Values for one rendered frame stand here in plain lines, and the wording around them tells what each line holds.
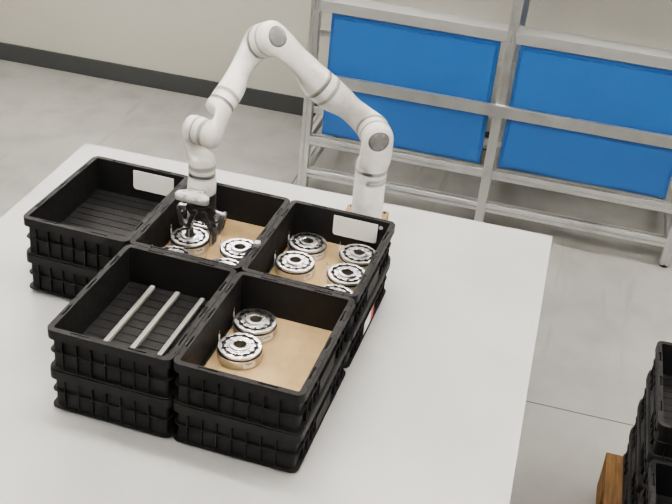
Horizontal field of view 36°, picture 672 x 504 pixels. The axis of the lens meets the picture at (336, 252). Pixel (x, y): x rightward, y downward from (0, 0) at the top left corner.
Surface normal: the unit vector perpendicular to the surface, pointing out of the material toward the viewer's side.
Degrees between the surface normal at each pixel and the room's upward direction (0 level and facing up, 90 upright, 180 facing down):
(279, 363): 0
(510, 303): 0
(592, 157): 90
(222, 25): 90
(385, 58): 90
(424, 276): 0
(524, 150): 90
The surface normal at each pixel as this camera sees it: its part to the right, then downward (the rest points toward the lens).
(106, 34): -0.25, 0.48
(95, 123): 0.08, -0.85
